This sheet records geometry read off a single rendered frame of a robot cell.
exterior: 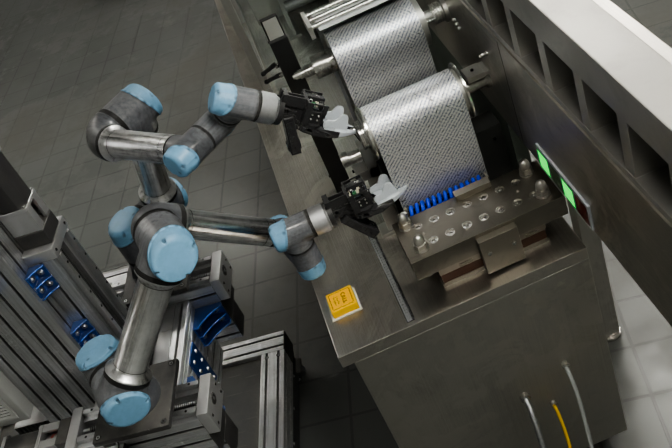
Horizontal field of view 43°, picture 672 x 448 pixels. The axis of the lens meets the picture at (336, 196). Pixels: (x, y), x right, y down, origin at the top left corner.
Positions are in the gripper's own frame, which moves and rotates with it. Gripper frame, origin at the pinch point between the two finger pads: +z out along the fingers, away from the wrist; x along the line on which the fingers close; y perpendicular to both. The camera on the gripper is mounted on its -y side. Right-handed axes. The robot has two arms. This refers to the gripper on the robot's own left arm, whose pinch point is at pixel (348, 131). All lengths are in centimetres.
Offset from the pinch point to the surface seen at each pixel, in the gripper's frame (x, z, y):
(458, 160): -6.7, 28.1, 1.2
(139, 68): 356, 6, -159
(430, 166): -6.7, 21.4, -1.9
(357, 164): 4.5, 7.9, -11.0
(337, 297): -15.4, 7.1, -39.4
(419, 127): -6.8, 13.9, 8.0
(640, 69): -73, 7, 56
